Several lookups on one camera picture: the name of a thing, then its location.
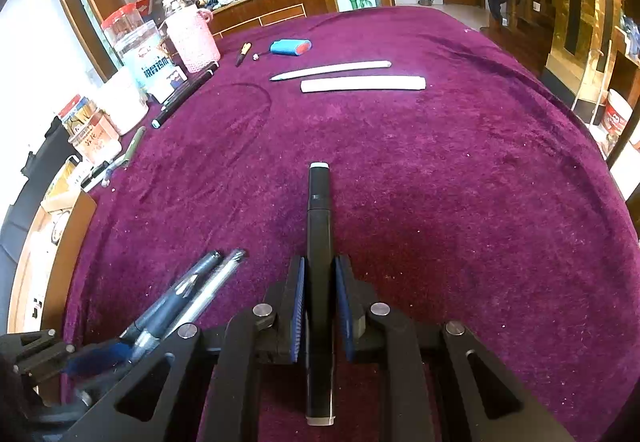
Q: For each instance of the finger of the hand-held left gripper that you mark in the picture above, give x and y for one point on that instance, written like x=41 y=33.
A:
x=95 y=357

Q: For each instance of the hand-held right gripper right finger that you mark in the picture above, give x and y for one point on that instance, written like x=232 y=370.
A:
x=345 y=307

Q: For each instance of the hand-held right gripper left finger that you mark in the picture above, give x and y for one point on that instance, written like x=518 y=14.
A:
x=299 y=307

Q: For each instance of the black marker pen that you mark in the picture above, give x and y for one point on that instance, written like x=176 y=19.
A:
x=320 y=222

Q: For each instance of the two grey-blue pens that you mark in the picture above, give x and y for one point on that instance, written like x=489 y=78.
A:
x=210 y=284

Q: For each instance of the dark blue pen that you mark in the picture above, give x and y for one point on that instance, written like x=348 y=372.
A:
x=175 y=294

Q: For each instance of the cardboard box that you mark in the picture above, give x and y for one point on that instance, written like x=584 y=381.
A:
x=80 y=227

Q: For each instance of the small black white pen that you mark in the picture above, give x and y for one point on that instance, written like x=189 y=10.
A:
x=97 y=171

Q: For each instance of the green pen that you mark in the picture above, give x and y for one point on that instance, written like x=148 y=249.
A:
x=134 y=146

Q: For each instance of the orange label jar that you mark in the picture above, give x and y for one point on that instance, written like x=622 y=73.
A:
x=95 y=140

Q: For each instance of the thick white marker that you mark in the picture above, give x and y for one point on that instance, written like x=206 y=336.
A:
x=362 y=84

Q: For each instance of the slim white pen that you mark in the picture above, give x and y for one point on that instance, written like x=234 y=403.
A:
x=330 y=70

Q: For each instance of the clear jar of packets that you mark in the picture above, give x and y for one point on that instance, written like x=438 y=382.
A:
x=75 y=111

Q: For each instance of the black marker teal end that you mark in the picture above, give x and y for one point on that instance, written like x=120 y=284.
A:
x=185 y=92

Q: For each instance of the white round container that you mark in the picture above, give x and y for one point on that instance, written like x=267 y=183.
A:
x=120 y=102

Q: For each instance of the small yellow black screwdriver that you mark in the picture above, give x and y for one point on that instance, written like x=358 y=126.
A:
x=243 y=53

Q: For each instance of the blue eraser with red end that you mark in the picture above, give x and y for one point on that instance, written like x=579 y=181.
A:
x=290 y=47

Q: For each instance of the blue labelled canister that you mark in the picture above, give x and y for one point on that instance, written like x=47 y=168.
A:
x=150 y=67

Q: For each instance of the pink knitted cup holder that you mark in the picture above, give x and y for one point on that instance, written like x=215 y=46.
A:
x=192 y=42

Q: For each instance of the wooden counter cabinet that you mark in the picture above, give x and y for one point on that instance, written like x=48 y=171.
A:
x=270 y=5

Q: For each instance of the white bucket red label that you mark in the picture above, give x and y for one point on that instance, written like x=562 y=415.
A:
x=616 y=115

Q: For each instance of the red lid clear jar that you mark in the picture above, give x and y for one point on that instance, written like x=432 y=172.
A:
x=117 y=25

